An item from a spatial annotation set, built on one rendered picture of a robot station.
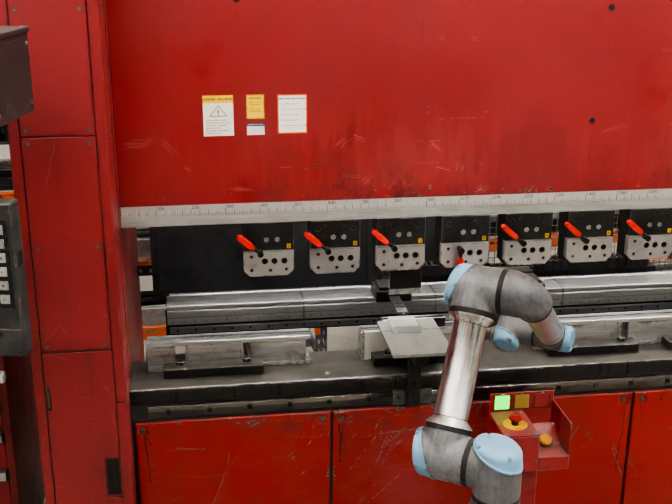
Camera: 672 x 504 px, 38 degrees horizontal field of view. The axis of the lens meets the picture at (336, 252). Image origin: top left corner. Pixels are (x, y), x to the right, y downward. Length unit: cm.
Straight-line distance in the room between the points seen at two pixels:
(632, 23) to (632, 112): 26
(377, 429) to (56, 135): 130
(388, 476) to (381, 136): 107
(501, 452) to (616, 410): 98
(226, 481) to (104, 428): 44
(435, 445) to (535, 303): 42
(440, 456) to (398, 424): 70
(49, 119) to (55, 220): 27
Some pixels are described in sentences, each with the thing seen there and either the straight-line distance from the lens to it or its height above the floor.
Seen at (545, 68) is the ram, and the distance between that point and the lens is 296.
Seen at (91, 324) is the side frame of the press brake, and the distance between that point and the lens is 276.
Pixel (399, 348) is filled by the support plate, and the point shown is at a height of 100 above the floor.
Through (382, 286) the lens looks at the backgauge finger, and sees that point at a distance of 325.
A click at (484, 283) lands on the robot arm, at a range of 242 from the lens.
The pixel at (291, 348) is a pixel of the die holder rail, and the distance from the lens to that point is 304.
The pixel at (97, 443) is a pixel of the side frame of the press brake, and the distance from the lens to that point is 291.
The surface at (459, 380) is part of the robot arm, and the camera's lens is 241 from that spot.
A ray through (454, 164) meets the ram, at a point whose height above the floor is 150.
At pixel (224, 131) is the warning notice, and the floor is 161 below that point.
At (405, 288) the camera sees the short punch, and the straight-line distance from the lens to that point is 304.
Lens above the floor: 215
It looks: 18 degrees down
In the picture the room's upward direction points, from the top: straight up
